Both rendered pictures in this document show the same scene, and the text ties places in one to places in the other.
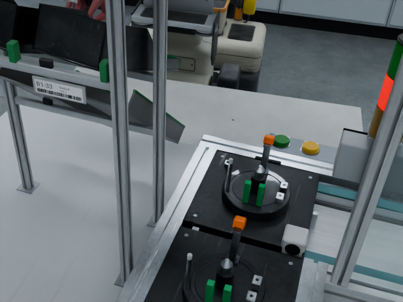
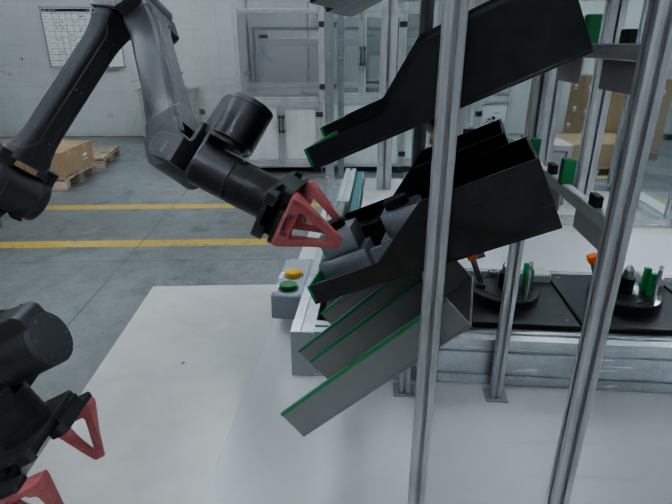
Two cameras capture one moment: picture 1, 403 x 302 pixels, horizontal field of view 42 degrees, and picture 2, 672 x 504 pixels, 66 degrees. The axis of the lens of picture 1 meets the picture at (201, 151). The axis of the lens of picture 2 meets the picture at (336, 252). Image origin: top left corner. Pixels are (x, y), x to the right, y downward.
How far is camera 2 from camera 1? 1.41 m
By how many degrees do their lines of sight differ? 84
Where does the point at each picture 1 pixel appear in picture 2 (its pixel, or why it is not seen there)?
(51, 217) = (457, 487)
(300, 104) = (145, 318)
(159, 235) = (470, 334)
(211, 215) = not seen: hidden behind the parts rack
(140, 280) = (527, 338)
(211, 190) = not seen: hidden behind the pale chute
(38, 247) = (513, 481)
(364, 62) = not seen: outside the picture
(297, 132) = (206, 318)
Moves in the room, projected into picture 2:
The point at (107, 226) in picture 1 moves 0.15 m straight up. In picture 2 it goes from (437, 428) to (444, 354)
